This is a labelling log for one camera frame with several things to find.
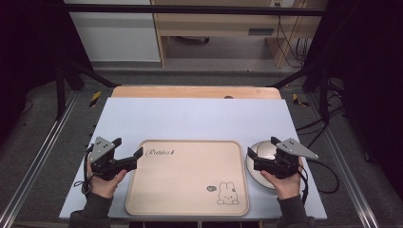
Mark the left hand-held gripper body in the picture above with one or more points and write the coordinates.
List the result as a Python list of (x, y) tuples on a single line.
[(102, 158)]

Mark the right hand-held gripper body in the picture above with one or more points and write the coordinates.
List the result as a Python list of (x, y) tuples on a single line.
[(282, 163)]

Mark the round white plate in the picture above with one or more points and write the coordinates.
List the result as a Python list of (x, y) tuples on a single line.
[(264, 152)]

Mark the person's right hand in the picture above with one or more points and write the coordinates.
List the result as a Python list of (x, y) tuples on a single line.
[(285, 186)]

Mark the person's left hand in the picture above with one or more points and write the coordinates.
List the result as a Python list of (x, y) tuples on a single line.
[(104, 186)]

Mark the beige tray with rabbit print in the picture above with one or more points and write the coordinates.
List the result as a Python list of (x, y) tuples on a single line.
[(187, 179)]

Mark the light wooden table board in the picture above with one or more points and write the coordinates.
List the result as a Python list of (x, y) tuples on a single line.
[(190, 92)]

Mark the white cabinet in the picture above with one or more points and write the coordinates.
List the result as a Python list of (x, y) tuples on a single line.
[(117, 38)]

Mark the dark curtain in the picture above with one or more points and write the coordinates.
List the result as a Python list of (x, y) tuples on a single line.
[(367, 79), (28, 53)]

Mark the light wooden desk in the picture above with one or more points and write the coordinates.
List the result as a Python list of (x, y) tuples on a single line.
[(221, 22)]

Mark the aluminium floor rail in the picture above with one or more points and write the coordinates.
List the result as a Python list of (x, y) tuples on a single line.
[(345, 171), (38, 155)]

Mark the black metal frame stand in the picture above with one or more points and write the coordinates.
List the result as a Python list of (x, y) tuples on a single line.
[(60, 91), (323, 91)]

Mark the black horizontal frame bar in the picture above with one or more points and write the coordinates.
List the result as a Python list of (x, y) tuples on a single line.
[(190, 10)]

